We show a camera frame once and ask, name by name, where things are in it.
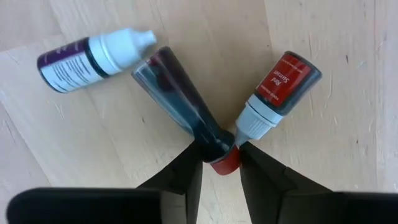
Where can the red label dropper bottle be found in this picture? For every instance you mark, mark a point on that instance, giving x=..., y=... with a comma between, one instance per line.
x=280, y=84

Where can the dark tube bottle red cap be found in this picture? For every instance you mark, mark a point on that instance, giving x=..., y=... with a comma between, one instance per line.
x=174, y=93

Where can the purple label dropper bottle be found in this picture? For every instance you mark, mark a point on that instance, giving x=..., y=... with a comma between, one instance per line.
x=77, y=65

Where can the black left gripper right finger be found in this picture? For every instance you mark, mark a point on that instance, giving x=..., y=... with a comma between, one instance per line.
x=261, y=186

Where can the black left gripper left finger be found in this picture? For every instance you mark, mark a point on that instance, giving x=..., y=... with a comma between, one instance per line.
x=183, y=186

